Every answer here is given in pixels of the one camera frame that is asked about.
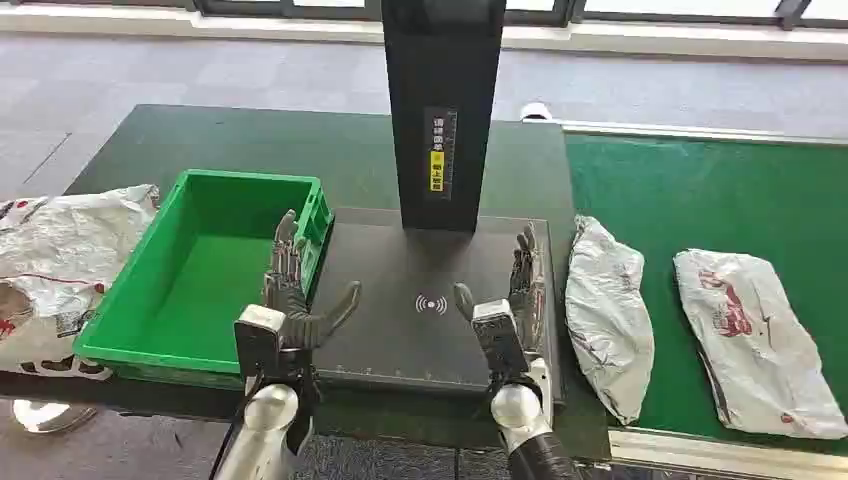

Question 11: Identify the white mailer parcel red print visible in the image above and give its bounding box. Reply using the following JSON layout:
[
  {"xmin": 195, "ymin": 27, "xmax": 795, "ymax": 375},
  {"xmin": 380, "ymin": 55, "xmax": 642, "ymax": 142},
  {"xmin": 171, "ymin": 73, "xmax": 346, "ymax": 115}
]
[{"xmin": 672, "ymin": 248, "xmax": 848, "ymax": 441}]

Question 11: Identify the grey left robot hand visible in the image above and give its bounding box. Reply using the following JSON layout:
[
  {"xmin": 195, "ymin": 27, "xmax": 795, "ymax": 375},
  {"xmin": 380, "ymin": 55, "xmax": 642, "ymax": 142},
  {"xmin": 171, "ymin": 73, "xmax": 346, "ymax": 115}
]
[{"xmin": 263, "ymin": 210, "xmax": 363, "ymax": 352}]

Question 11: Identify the dark window frame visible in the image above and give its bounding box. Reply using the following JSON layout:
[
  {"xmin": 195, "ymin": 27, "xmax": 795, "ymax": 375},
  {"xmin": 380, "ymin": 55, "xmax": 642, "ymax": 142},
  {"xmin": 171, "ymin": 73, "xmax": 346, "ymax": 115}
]
[{"xmin": 0, "ymin": 0, "xmax": 848, "ymax": 31}]

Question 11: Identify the black parcel scanner stand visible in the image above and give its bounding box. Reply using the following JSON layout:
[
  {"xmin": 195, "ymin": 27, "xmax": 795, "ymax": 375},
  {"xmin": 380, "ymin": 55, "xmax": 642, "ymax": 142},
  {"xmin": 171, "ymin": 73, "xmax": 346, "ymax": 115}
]
[{"xmin": 311, "ymin": 0, "xmax": 564, "ymax": 402}]

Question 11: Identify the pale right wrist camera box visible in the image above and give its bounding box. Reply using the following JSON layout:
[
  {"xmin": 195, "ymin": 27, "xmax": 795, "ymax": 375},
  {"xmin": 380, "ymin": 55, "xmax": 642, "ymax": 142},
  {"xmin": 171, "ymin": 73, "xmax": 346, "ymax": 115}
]
[{"xmin": 470, "ymin": 299, "xmax": 531, "ymax": 378}]

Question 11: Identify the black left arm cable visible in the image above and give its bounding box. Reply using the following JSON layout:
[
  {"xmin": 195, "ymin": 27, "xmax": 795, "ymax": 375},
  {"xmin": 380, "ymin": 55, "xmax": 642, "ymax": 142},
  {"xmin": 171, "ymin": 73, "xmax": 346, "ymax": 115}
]
[{"xmin": 207, "ymin": 376, "xmax": 266, "ymax": 480}]

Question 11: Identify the grey plastic mailer parcel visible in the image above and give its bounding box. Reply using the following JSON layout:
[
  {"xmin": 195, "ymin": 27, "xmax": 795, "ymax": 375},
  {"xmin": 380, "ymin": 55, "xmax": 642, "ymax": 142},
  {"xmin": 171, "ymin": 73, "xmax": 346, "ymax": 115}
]
[{"xmin": 564, "ymin": 214, "xmax": 656, "ymax": 427}]

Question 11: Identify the green plastic crate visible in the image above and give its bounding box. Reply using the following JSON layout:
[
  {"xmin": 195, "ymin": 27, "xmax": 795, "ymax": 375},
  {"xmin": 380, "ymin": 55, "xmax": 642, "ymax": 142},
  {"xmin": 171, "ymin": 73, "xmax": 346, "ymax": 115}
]
[{"xmin": 72, "ymin": 168, "xmax": 335, "ymax": 392}]

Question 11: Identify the shiny metal floor base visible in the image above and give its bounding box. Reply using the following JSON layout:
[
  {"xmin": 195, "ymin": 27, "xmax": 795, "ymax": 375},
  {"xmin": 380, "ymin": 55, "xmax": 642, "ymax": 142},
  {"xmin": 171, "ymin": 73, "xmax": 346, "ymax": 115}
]
[{"xmin": 11, "ymin": 399, "xmax": 99, "ymax": 435}]

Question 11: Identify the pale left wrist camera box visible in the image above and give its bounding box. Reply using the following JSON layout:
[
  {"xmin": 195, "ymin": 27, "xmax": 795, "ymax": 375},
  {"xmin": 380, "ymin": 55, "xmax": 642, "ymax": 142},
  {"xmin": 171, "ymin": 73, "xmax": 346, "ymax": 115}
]
[{"xmin": 233, "ymin": 304, "xmax": 287, "ymax": 380}]

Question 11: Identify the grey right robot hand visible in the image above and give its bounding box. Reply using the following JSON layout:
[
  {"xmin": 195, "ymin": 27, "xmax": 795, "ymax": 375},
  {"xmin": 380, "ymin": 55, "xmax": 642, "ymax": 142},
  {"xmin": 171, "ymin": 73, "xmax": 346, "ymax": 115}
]
[{"xmin": 453, "ymin": 223, "xmax": 549, "ymax": 362}]

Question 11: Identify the black and yellow label sticker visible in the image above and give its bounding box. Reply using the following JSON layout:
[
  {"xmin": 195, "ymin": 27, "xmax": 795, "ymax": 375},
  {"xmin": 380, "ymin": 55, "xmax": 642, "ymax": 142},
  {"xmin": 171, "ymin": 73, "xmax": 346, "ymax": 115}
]
[{"xmin": 423, "ymin": 107, "xmax": 458, "ymax": 201}]

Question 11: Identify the green conveyor belt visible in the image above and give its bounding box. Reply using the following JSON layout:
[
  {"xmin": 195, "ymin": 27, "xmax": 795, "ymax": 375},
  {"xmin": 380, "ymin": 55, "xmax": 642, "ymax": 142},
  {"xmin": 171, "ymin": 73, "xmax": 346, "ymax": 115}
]
[{"xmin": 563, "ymin": 132, "xmax": 848, "ymax": 458}]

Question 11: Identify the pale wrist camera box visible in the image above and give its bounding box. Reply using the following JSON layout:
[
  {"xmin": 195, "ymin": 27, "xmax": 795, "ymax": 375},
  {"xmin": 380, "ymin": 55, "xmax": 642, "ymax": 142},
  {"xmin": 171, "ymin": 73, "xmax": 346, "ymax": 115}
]
[
  {"xmin": 233, "ymin": 304, "xmax": 287, "ymax": 380},
  {"xmin": 470, "ymin": 299, "xmax": 531, "ymax": 378}
]

